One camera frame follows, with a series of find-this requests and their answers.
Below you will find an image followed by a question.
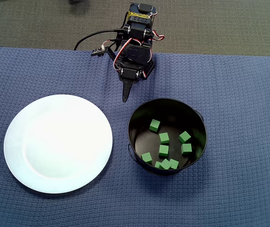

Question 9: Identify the black cable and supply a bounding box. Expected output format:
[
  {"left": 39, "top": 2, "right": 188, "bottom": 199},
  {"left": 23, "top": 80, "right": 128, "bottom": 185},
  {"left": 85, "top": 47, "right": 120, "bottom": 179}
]
[{"left": 74, "top": 28, "right": 126, "bottom": 51}]

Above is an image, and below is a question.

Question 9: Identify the small wrist camera board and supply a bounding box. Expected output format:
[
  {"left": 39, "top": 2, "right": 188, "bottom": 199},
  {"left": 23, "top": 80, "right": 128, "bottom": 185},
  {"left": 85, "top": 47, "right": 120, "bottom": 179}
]
[{"left": 91, "top": 46, "right": 108, "bottom": 57}]

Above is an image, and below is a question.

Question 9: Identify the blue waffle cloth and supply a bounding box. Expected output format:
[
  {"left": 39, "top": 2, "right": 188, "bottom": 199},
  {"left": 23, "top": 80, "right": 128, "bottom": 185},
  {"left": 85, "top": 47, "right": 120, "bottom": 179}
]
[{"left": 0, "top": 44, "right": 270, "bottom": 227}]

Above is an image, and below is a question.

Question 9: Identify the white round plate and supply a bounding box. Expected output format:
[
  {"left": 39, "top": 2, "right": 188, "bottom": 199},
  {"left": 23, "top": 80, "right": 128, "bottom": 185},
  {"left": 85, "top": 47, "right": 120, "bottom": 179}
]
[{"left": 3, "top": 94, "right": 113, "bottom": 194}]

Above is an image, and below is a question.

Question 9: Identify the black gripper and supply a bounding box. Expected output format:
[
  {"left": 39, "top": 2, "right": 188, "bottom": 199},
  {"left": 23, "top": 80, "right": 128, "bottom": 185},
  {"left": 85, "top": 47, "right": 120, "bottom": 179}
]
[{"left": 114, "top": 40, "right": 155, "bottom": 104}]

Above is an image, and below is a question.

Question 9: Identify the black honeycomb robot base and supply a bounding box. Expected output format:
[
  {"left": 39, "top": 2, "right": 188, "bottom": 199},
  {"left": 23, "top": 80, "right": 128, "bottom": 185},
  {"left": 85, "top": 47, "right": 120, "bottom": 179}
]
[{"left": 142, "top": 59, "right": 156, "bottom": 80}]

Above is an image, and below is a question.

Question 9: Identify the black metal bucket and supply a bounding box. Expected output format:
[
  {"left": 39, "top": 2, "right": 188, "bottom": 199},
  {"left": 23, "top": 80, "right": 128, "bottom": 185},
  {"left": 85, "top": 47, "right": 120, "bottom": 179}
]
[{"left": 127, "top": 97, "right": 208, "bottom": 176}]

